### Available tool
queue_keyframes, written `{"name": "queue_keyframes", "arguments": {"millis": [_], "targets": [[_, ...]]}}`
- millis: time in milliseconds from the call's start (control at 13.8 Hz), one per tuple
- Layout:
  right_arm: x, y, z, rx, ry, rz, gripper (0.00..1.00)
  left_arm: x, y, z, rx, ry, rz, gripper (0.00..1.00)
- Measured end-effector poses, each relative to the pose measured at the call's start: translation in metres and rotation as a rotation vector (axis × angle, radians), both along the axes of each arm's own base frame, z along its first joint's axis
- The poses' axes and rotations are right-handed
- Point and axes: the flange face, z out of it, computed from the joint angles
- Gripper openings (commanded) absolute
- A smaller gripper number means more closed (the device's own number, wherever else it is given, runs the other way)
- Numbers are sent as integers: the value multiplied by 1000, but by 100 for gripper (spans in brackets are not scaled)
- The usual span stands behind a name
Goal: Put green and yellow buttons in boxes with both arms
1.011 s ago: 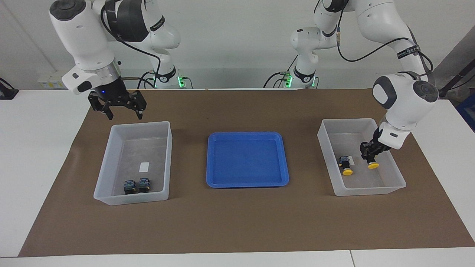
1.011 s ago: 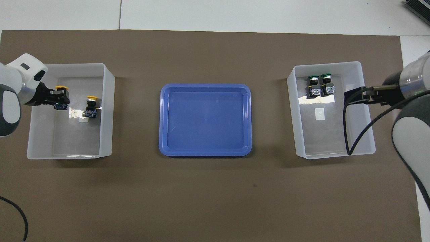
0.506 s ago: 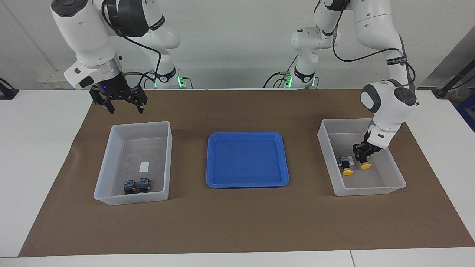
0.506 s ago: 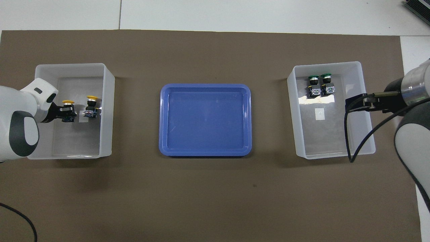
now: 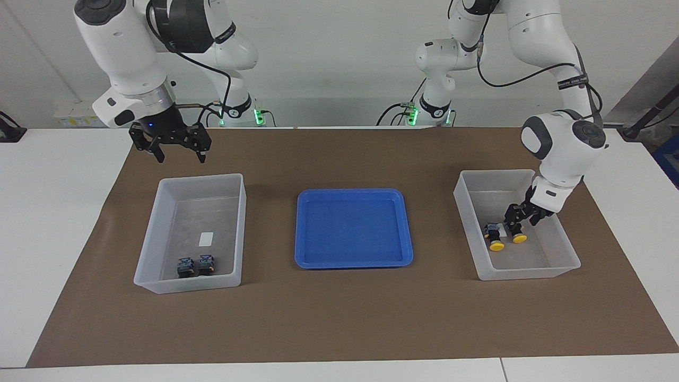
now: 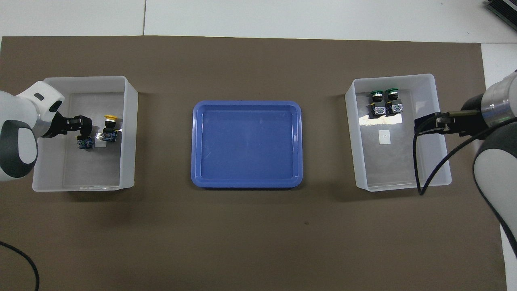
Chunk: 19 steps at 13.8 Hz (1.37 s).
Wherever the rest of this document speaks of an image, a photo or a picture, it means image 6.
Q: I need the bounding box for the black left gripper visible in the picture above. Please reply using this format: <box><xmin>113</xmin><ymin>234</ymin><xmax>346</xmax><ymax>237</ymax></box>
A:
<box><xmin>50</xmin><ymin>111</ymin><xmax>94</xmax><ymax>140</ymax></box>

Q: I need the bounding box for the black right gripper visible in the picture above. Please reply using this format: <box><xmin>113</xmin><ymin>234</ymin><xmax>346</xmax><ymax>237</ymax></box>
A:
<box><xmin>414</xmin><ymin>95</ymin><xmax>490</xmax><ymax>139</ymax></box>

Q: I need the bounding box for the green push button switch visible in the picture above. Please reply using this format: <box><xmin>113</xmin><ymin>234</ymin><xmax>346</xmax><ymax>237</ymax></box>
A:
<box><xmin>369</xmin><ymin>89</ymin><xmax>387</xmax><ymax>118</ymax></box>
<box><xmin>385</xmin><ymin>87</ymin><xmax>404</xmax><ymax>116</ymax></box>

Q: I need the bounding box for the translucent white plastic box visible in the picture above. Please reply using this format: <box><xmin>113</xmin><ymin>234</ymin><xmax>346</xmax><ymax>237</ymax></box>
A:
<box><xmin>32</xmin><ymin>76</ymin><xmax>139</xmax><ymax>192</ymax></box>
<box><xmin>345</xmin><ymin>74</ymin><xmax>452</xmax><ymax>192</ymax></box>

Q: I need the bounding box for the dark ribbed device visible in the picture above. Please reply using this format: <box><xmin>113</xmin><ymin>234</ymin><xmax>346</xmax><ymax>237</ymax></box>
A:
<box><xmin>485</xmin><ymin>0</ymin><xmax>517</xmax><ymax>23</ymax></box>

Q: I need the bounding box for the blue plastic tray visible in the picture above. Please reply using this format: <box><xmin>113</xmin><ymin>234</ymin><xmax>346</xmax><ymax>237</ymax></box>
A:
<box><xmin>191</xmin><ymin>100</ymin><xmax>303</xmax><ymax>189</ymax></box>

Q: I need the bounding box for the brown table mat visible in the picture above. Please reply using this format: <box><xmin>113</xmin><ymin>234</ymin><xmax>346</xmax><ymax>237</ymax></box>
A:
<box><xmin>0</xmin><ymin>36</ymin><xmax>507</xmax><ymax>291</ymax></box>

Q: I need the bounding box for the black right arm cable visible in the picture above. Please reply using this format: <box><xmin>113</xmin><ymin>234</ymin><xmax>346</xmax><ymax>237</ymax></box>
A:
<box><xmin>414</xmin><ymin>116</ymin><xmax>517</xmax><ymax>196</ymax></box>

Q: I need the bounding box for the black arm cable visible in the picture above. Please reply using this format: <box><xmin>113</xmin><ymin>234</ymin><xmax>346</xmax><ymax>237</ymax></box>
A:
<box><xmin>0</xmin><ymin>241</ymin><xmax>40</xmax><ymax>291</ymax></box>
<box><xmin>414</xmin><ymin>116</ymin><xmax>517</xmax><ymax>196</ymax></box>

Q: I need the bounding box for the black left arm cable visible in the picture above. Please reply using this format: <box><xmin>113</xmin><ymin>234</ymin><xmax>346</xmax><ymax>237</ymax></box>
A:
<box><xmin>0</xmin><ymin>241</ymin><xmax>40</xmax><ymax>291</ymax></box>

